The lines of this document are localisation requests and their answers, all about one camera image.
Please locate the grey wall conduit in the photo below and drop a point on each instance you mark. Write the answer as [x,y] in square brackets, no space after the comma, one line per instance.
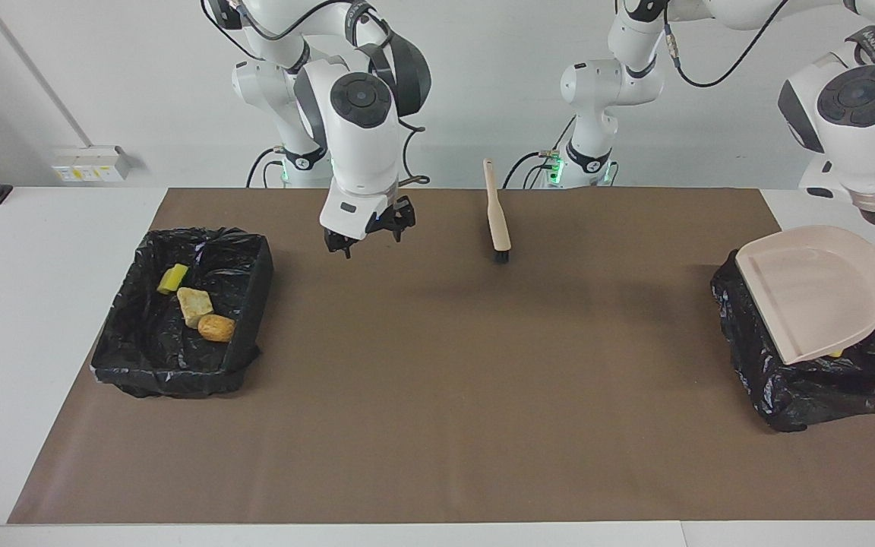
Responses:
[37,72]

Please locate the black bag lined bin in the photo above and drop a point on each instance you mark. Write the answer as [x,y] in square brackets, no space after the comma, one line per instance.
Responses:
[149,357]
[802,387]

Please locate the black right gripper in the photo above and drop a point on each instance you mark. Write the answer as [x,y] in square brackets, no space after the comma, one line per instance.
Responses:
[384,219]

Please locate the pink plastic dustpan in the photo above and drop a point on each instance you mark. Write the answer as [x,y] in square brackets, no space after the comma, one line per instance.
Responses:
[817,289]

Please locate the yellow sponge chunk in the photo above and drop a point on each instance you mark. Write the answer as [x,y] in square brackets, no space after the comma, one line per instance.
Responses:
[172,279]

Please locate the brown bread-like foam chunk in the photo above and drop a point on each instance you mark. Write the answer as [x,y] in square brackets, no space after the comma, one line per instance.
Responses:
[216,328]

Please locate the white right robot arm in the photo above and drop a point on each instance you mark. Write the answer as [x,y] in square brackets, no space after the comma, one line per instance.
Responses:
[361,137]

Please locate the white wall outlet box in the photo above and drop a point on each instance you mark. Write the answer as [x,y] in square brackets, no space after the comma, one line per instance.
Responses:
[92,163]

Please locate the beige rock chunk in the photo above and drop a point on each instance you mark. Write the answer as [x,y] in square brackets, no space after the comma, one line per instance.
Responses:
[194,306]

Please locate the pink hand brush black bristles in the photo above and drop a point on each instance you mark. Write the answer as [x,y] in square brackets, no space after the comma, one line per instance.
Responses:
[497,220]

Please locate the brown paper table mat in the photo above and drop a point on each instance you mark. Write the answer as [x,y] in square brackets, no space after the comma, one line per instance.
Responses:
[445,418]

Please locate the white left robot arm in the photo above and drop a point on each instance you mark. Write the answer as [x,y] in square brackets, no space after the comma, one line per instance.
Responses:
[863,129]

